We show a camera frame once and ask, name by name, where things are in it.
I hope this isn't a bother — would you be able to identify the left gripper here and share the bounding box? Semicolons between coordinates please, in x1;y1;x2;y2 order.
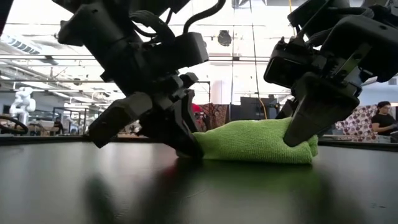
57;2;200;149

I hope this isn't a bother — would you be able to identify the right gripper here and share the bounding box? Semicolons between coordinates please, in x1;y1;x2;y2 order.
273;14;398;94

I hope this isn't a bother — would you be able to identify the green microfibre towel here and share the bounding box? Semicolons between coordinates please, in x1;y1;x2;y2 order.
192;117;320;165

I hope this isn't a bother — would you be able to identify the dotted fabric partition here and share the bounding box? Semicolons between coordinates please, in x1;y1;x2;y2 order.
334;104;379;139

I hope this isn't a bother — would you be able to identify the red patterned fabric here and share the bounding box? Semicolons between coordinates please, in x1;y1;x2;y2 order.
198;103;231;130

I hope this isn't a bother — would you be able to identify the person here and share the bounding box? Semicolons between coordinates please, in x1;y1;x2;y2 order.
371;101;398;144
52;116;65;135

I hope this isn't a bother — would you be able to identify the black round ceiling fixture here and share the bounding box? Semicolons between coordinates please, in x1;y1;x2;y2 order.
217;30;233;47

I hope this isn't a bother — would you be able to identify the white robot figure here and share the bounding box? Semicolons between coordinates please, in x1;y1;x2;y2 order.
9;86;37;125

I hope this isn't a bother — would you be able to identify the orange extension cable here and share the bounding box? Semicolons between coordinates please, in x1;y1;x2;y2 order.
259;98;269;121

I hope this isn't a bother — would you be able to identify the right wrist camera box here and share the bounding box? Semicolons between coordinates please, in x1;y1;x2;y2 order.
263;46;315;90

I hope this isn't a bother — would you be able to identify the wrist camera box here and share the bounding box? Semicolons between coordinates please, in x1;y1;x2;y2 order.
263;46;315;90
174;32;210;70

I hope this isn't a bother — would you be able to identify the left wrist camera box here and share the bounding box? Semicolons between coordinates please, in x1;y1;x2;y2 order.
174;32;210;70

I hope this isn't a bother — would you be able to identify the black vacuum hose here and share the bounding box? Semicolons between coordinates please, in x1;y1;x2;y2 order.
0;114;29;136

